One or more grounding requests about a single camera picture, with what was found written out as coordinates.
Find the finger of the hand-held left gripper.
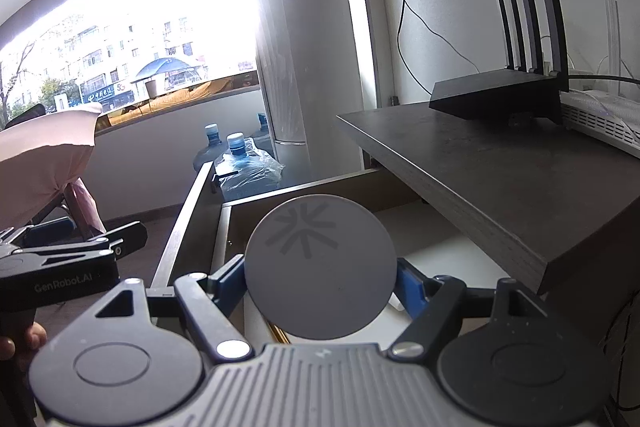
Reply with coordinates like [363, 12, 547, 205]
[0, 216, 77, 249]
[0, 220, 149, 277]

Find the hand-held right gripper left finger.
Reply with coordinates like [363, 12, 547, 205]
[81, 254, 254, 364]

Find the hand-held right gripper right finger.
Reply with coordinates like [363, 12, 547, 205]
[387, 257, 549, 362]

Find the dark wooden drawer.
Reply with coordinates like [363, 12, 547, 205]
[149, 161, 511, 348]

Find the grey round disc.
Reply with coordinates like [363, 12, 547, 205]
[244, 193, 399, 342]

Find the person's left hand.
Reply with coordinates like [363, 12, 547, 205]
[0, 321, 49, 361]

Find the pink sleeve arm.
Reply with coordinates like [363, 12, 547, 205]
[0, 102, 107, 238]

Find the gold slender stick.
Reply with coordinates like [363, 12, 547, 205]
[267, 321, 294, 344]

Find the water bottle in plastic bag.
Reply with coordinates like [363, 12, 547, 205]
[214, 132, 287, 204]

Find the dark wooden cabinet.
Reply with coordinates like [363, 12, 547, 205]
[336, 99, 640, 410]

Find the blue-capped water bottle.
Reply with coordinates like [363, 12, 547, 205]
[249, 112, 275, 158]
[193, 123, 227, 174]

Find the window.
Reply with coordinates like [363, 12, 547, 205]
[0, 0, 262, 128]

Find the black router with antennas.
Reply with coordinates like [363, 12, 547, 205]
[429, 0, 572, 126]

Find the white standing air conditioner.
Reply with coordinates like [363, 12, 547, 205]
[235, 0, 315, 146]

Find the white router with antennas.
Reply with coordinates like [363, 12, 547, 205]
[559, 0, 640, 158]

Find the black router cable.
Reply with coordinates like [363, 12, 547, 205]
[564, 73, 640, 90]

